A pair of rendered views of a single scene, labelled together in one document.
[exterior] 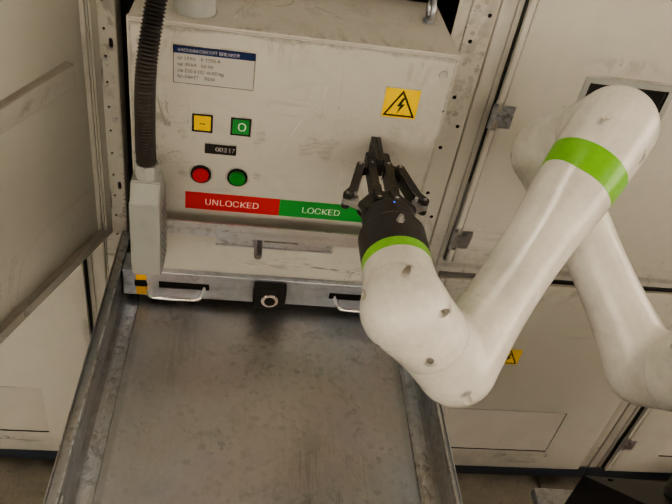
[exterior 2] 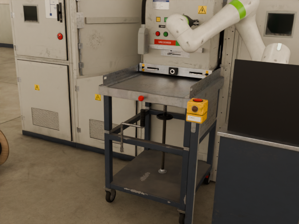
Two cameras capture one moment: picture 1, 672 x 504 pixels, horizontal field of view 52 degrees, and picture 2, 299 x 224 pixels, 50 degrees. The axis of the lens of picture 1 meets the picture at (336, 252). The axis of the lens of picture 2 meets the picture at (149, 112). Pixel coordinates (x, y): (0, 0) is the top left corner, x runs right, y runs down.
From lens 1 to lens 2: 1.49 m
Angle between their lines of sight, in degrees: 37
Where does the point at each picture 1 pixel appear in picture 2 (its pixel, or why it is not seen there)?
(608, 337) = not seen: hidden behind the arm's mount
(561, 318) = not seen: hidden behind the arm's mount
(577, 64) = (262, 7)
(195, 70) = (157, 6)
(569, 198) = (224, 9)
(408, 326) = (171, 20)
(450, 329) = (182, 23)
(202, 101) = (158, 13)
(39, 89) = (129, 18)
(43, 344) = (124, 107)
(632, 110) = not seen: outside the picture
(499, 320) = (199, 29)
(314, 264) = (185, 62)
